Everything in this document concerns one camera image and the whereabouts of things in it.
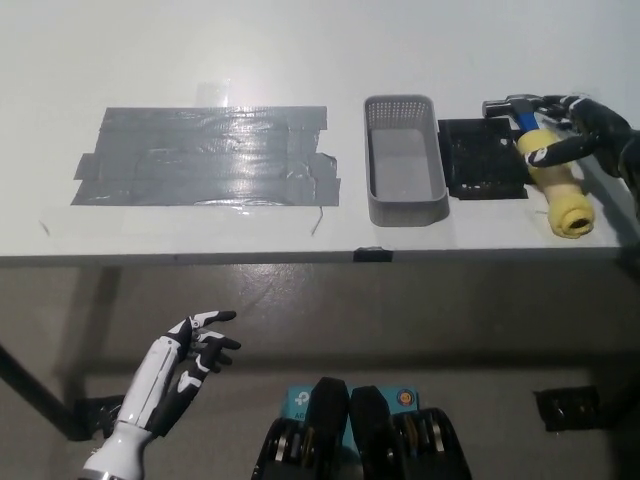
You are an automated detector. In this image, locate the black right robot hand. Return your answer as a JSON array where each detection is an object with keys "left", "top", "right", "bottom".
[{"left": 524, "top": 94, "right": 635, "bottom": 177}]

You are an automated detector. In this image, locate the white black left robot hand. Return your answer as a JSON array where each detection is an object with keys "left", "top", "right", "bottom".
[{"left": 115, "top": 309, "right": 243, "bottom": 439}]

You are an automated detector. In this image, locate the blue hammer with yellow foam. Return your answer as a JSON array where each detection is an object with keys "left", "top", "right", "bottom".
[{"left": 482, "top": 93, "right": 596, "bottom": 239}]

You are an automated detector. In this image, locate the black tape patch on desk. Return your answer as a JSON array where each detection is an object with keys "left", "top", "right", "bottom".
[{"left": 437, "top": 118, "right": 544, "bottom": 201}]

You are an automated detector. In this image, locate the black table leg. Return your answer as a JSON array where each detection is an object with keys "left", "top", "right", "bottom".
[
  {"left": 0, "top": 342, "right": 87, "bottom": 442},
  {"left": 597, "top": 372, "right": 640, "bottom": 429}
]

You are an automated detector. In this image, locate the grey plastic basket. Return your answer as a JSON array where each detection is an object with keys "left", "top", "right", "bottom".
[{"left": 363, "top": 94, "right": 450, "bottom": 229}]

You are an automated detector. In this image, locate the small black tape on edge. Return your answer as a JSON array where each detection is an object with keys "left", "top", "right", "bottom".
[{"left": 352, "top": 246, "right": 394, "bottom": 264}]

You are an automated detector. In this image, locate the large grey duct tape patch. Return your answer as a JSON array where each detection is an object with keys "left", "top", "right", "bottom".
[{"left": 69, "top": 104, "right": 342, "bottom": 207}]

